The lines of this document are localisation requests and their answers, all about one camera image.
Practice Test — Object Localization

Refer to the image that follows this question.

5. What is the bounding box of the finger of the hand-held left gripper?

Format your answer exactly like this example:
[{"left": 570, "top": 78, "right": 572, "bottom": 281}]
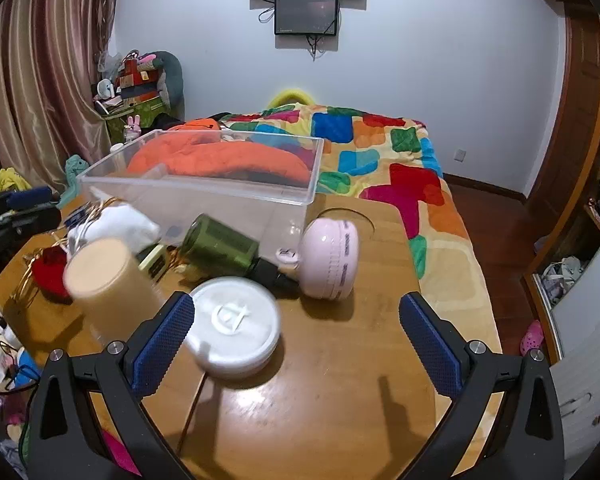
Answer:
[
  {"left": 0, "top": 204, "right": 63, "bottom": 241},
  {"left": 0, "top": 186, "right": 53, "bottom": 211}
]

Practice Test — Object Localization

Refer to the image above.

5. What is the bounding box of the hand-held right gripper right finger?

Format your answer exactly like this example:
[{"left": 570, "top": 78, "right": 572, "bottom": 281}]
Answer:
[{"left": 399, "top": 292, "right": 566, "bottom": 480}]

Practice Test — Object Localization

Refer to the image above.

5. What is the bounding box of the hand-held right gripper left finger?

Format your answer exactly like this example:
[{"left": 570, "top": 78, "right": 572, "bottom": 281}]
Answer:
[{"left": 27, "top": 292, "right": 197, "bottom": 480}]

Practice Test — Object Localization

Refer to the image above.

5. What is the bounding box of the red pouch with gold ribbon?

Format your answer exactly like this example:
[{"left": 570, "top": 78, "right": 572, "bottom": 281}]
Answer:
[{"left": 10, "top": 199, "right": 131, "bottom": 306}]

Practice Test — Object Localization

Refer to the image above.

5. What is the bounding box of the white round lidded jar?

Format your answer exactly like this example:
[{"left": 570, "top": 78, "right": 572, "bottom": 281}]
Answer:
[{"left": 186, "top": 277, "right": 282, "bottom": 380}]

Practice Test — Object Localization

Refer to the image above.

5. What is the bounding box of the beige cylindrical container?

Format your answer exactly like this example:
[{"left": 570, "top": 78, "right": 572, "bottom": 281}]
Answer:
[{"left": 62, "top": 237, "right": 169, "bottom": 348}]

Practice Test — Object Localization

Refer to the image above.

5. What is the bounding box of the white cloth pouch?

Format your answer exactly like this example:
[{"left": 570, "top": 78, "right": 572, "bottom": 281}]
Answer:
[{"left": 67, "top": 205, "right": 161, "bottom": 257}]

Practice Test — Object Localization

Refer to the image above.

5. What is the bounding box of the clear plastic box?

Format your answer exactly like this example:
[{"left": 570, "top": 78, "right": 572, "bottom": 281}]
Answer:
[{"left": 75, "top": 129, "right": 326, "bottom": 257}]

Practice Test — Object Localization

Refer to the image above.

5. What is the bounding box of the yellow cloth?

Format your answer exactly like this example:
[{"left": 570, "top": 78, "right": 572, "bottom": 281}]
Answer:
[{"left": 0, "top": 167, "right": 32, "bottom": 194}]

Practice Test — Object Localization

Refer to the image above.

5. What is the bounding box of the teal cloth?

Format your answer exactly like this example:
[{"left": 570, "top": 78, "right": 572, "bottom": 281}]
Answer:
[{"left": 64, "top": 155, "right": 89, "bottom": 197}]

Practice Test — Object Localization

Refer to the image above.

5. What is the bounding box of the wooden desk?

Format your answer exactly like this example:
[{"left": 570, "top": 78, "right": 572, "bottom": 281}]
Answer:
[{"left": 0, "top": 194, "right": 504, "bottom": 480}]

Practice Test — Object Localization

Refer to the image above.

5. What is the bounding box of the small dark bottle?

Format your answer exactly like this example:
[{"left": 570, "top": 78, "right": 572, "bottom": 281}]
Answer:
[{"left": 135, "top": 242, "right": 169, "bottom": 281}]

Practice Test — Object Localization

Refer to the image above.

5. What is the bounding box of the pink slipper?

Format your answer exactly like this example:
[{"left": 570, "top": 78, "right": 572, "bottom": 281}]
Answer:
[{"left": 520, "top": 320, "right": 544, "bottom": 357}]

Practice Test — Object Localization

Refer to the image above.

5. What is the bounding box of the striped pink curtain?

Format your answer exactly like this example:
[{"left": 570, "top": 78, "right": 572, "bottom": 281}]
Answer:
[{"left": 0, "top": 0, "right": 127, "bottom": 196}]

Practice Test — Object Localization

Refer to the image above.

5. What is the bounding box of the green storage box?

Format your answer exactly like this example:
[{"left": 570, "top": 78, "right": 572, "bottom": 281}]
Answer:
[{"left": 105, "top": 94, "right": 174, "bottom": 144}]

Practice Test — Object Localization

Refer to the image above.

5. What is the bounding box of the grey white bag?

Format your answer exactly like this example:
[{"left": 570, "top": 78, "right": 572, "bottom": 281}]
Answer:
[{"left": 541, "top": 256, "right": 587, "bottom": 302}]

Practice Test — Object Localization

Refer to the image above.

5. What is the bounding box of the patchwork cloth bag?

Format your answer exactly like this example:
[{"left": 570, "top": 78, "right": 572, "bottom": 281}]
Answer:
[{"left": 116, "top": 51, "right": 161, "bottom": 106}]

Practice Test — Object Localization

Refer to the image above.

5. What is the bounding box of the white wardrobe door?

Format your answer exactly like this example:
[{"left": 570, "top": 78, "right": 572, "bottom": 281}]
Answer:
[{"left": 549, "top": 230, "right": 600, "bottom": 463}]

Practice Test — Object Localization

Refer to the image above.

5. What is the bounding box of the dark purple garment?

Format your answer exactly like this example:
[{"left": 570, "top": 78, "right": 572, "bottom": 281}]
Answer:
[{"left": 152, "top": 111, "right": 232, "bottom": 132}]

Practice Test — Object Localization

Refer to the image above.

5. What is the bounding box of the orange quilted jacket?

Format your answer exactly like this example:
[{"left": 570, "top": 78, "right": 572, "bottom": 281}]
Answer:
[{"left": 126, "top": 119, "right": 313, "bottom": 186}]

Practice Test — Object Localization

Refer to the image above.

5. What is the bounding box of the grey plush cushion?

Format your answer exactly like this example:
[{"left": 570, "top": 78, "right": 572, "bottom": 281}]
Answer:
[{"left": 152, "top": 51, "right": 185, "bottom": 112}]

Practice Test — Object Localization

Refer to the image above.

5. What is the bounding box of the colourful patchwork blanket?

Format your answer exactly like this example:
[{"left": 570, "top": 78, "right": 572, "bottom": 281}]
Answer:
[{"left": 220, "top": 102, "right": 487, "bottom": 281}]

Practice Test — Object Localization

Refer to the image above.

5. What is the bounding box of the brown wooden door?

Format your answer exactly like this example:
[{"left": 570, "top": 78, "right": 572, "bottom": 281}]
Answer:
[{"left": 525, "top": 7, "right": 600, "bottom": 243}]

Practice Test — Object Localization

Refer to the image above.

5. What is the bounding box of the yellow hoop cushion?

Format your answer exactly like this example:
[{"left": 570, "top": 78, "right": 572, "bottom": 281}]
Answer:
[{"left": 266, "top": 87, "right": 314, "bottom": 111}]

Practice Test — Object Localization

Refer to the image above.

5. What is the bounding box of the small black wall monitor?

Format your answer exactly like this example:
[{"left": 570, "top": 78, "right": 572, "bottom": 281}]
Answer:
[{"left": 274, "top": 0, "right": 341, "bottom": 36}]

